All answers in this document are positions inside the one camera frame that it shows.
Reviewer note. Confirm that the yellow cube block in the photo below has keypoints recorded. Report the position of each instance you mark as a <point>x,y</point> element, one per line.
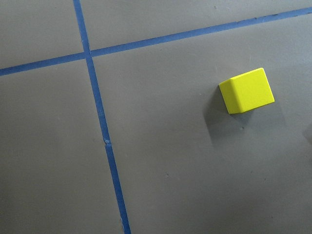
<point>246,92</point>

